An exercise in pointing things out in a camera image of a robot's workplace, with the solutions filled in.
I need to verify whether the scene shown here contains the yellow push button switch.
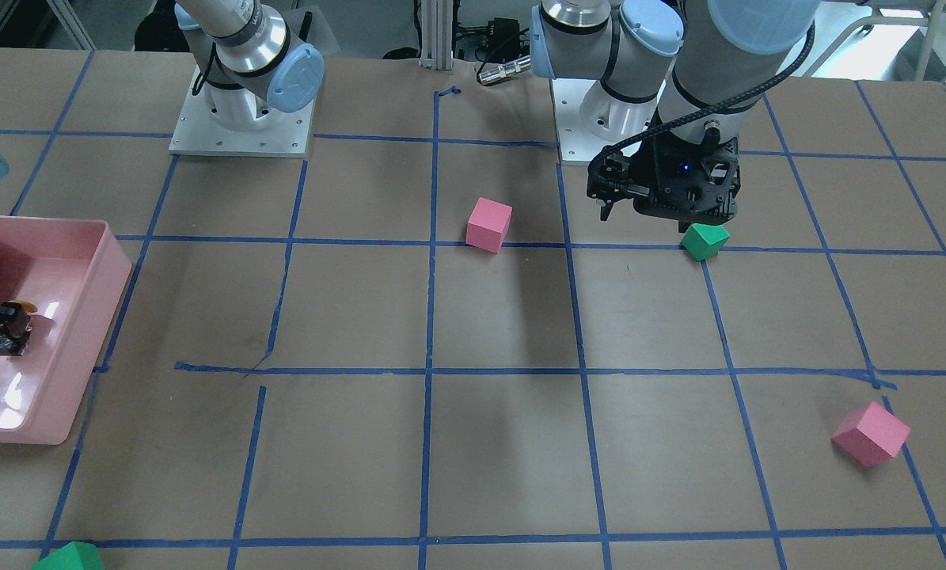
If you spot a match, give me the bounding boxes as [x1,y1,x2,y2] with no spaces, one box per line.
[0,299,39,357]

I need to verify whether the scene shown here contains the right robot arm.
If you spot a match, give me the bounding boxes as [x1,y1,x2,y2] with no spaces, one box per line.
[0,1,325,238]

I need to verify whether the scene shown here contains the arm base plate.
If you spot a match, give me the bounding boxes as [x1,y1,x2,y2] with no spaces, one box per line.
[551,78,665,165]
[169,83,317,159]

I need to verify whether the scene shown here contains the pink foam cube centre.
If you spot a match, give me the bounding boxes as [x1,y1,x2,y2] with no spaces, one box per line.
[465,197,513,255]

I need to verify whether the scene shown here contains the aluminium frame post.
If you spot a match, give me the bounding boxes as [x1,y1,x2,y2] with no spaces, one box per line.
[418,0,457,74]

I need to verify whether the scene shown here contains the pink foam cube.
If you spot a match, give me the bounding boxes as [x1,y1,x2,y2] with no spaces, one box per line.
[831,401,911,468]
[465,197,513,255]

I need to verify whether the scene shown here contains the pink plastic tray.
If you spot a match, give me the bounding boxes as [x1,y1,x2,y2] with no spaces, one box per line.
[0,216,132,445]

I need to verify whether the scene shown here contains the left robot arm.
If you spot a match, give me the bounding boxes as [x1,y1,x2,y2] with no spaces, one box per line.
[528,1,818,227]

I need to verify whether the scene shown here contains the green foam cube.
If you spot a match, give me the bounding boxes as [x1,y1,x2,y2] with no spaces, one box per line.
[31,541,106,570]
[680,223,731,262]

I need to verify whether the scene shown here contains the camera cable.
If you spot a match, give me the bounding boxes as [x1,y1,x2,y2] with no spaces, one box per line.
[599,24,815,159]

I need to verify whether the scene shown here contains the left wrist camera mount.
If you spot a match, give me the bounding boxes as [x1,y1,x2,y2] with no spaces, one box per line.
[586,145,651,203]

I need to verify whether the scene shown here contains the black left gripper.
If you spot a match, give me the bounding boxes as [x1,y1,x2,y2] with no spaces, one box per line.
[598,136,741,224]

